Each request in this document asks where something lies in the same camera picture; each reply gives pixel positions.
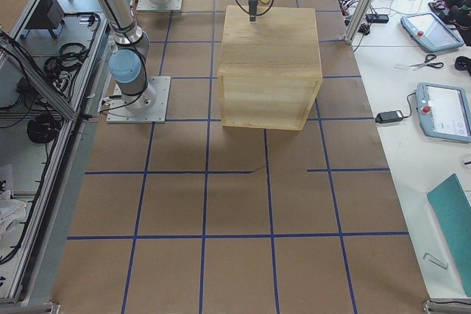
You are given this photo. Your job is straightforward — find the teal folder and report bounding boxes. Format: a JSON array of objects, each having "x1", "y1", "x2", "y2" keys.
[{"x1": 427, "y1": 174, "x2": 470, "y2": 297}]

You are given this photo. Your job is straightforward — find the black handled scissors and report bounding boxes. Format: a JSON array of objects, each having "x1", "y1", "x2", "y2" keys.
[{"x1": 410, "y1": 54, "x2": 444, "y2": 71}]

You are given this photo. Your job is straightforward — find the aluminium frame post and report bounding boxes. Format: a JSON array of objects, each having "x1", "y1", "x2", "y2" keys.
[{"x1": 344, "y1": 0, "x2": 391, "y2": 43}]

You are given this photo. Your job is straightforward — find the black power adapter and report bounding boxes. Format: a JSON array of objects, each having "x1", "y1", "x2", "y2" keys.
[{"x1": 375, "y1": 110, "x2": 405, "y2": 124}]

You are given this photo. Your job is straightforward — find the small black device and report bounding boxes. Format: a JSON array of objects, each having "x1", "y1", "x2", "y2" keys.
[{"x1": 365, "y1": 14, "x2": 389, "y2": 24}]

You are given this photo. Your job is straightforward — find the aluminium frame rail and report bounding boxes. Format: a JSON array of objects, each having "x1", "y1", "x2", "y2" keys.
[{"x1": 1, "y1": 30, "x2": 79, "y2": 121}]

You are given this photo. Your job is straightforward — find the far teach pendant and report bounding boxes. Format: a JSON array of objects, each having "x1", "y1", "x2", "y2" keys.
[{"x1": 400, "y1": 13, "x2": 464, "y2": 53}]

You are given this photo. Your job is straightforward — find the near teach pendant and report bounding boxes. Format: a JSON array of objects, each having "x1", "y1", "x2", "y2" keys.
[{"x1": 416, "y1": 82, "x2": 470, "y2": 143}]

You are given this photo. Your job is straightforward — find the black control box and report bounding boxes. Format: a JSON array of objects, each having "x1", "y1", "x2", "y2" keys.
[{"x1": 21, "y1": 0, "x2": 65, "y2": 38}]

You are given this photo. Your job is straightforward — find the teach pendant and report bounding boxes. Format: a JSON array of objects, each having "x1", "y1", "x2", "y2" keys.
[
  {"x1": 400, "y1": 13, "x2": 464, "y2": 53},
  {"x1": 416, "y1": 82, "x2": 470, "y2": 143}
]

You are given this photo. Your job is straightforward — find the wooden drawer cabinet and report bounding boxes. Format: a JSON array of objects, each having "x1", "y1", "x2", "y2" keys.
[{"x1": 217, "y1": 5, "x2": 323, "y2": 131}]

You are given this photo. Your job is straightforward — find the coiled black cable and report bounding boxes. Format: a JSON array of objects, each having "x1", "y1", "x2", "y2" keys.
[{"x1": 26, "y1": 113, "x2": 60, "y2": 145}]

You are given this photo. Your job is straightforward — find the metal allen key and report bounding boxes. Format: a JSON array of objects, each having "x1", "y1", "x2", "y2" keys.
[{"x1": 422, "y1": 252, "x2": 449, "y2": 270}]

